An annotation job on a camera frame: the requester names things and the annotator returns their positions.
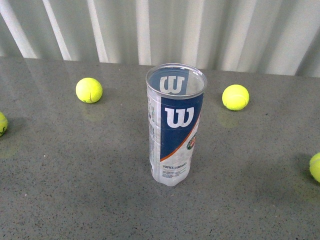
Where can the clear blue Wilson tennis can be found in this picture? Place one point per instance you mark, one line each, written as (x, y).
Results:
(175, 95)

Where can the plain yellow tennis ball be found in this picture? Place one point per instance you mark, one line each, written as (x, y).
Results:
(89, 90)

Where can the right yellow tennis ball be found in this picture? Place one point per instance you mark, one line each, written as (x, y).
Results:
(235, 97)

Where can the far-left yellow tennis ball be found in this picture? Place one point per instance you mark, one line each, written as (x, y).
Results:
(3, 124)

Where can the far-right yellow tennis ball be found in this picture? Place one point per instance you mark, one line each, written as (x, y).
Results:
(314, 167)

